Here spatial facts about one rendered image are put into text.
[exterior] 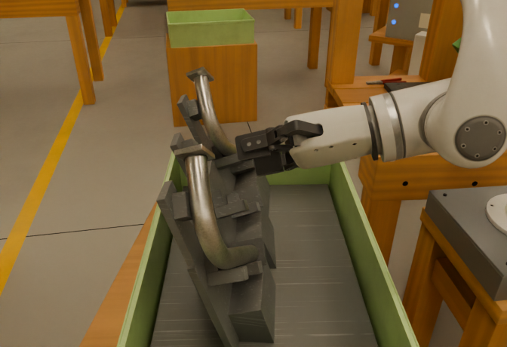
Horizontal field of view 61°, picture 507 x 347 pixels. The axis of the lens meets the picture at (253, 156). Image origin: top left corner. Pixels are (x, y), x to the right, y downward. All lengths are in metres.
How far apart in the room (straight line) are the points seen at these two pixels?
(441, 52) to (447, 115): 1.39
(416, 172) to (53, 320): 1.55
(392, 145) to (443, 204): 0.54
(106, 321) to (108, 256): 1.36
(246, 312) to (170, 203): 0.24
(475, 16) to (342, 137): 0.18
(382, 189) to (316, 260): 0.42
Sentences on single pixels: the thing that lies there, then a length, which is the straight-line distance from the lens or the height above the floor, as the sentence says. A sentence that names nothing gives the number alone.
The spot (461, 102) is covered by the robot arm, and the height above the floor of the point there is 1.32.
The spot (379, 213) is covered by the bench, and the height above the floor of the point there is 0.70.
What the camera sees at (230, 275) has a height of 1.02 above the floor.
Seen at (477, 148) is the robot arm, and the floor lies 1.28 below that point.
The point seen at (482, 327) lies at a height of 0.77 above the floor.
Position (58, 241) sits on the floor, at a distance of 2.46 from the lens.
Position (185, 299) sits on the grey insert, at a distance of 0.86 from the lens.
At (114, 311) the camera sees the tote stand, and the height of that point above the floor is 0.79.
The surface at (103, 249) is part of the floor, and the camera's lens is 2.33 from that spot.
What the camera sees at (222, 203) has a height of 1.02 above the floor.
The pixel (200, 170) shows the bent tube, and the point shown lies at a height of 1.18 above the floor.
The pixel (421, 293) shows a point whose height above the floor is 0.63.
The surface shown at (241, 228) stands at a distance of 0.89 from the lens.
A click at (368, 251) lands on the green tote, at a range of 0.84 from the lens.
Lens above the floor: 1.48
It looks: 30 degrees down
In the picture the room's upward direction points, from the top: straight up
